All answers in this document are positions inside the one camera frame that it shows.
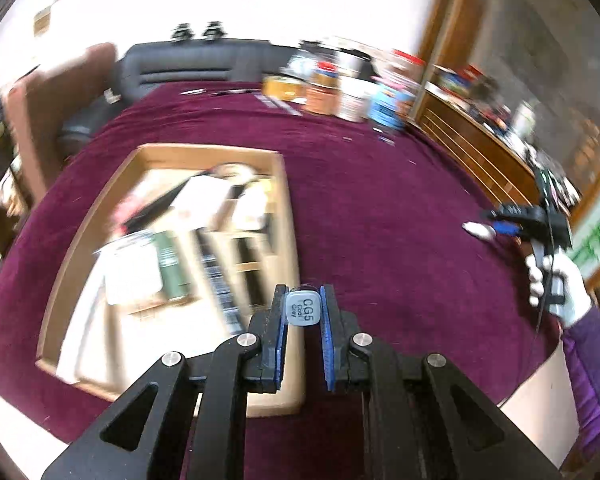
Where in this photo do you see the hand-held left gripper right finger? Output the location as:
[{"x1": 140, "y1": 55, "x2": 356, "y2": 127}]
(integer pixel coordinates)
[{"x1": 319, "y1": 284, "x2": 563, "y2": 480}]

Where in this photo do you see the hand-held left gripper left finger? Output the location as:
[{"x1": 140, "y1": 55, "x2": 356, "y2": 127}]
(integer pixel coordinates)
[{"x1": 40, "y1": 284, "x2": 290, "y2": 480}]

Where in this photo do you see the black marker pen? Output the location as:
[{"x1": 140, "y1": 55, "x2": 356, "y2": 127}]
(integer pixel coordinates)
[{"x1": 283, "y1": 287, "x2": 323, "y2": 328}]

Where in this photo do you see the cardboard box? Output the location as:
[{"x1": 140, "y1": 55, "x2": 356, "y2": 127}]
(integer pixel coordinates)
[{"x1": 36, "y1": 143, "x2": 306, "y2": 417}]

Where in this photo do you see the green lighter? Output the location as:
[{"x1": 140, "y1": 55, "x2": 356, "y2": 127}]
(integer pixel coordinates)
[{"x1": 152, "y1": 230, "x2": 193, "y2": 301}]

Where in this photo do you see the white bottle orange cap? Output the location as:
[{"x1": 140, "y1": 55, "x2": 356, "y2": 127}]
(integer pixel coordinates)
[{"x1": 230, "y1": 187, "x2": 271, "y2": 233}]

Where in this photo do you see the white charger plug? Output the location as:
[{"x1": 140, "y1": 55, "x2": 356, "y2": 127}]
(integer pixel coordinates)
[{"x1": 102, "y1": 242, "x2": 163, "y2": 306}]

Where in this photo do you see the white paper pad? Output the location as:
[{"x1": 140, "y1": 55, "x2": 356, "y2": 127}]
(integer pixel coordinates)
[{"x1": 170, "y1": 177, "x2": 236, "y2": 221}]

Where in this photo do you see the black marker red band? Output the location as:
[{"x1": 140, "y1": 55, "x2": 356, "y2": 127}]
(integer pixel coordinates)
[{"x1": 120, "y1": 175, "x2": 216, "y2": 233}]

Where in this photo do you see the person's right forearm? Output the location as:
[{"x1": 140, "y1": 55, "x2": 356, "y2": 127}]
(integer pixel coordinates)
[{"x1": 560, "y1": 305, "x2": 600, "y2": 466}]

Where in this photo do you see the person's right hand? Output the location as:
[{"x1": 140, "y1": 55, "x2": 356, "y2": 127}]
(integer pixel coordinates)
[{"x1": 525, "y1": 250, "x2": 593, "y2": 328}]

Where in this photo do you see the wooden cabinet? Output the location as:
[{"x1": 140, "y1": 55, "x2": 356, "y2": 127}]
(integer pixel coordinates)
[{"x1": 412, "y1": 0, "x2": 600, "y2": 281}]

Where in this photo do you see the blue label clear jar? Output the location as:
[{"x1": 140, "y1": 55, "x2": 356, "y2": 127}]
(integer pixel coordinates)
[{"x1": 367, "y1": 82, "x2": 416, "y2": 130}]

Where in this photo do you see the clear jar red lid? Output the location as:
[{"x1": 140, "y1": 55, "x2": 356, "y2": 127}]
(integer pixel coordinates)
[{"x1": 390, "y1": 50, "x2": 426, "y2": 91}]

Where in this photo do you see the white plastic tub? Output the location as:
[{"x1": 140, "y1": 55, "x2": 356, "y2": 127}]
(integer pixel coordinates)
[{"x1": 337, "y1": 80, "x2": 378, "y2": 122}]

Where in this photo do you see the white jar grey lid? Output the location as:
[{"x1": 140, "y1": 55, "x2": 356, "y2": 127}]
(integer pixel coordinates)
[{"x1": 337, "y1": 49, "x2": 371, "y2": 81}]

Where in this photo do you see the orange label jar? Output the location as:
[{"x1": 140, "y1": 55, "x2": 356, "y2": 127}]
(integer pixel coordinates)
[{"x1": 305, "y1": 62, "x2": 342, "y2": 116}]

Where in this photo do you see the yellow tape roll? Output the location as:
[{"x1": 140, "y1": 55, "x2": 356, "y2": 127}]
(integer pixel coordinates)
[{"x1": 262, "y1": 75, "x2": 306, "y2": 101}]

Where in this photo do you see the black leather sofa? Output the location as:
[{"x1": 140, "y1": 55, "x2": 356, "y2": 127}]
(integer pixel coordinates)
[{"x1": 57, "y1": 39, "x2": 311, "y2": 156}]

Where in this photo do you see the brown chair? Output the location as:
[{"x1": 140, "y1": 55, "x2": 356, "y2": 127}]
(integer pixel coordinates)
[{"x1": 7, "y1": 42, "x2": 118, "y2": 201}]

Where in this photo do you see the black cable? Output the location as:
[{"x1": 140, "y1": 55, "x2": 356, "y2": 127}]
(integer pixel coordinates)
[{"x1": 529, "y1": 145, "x2": 557, "y2": 336}]

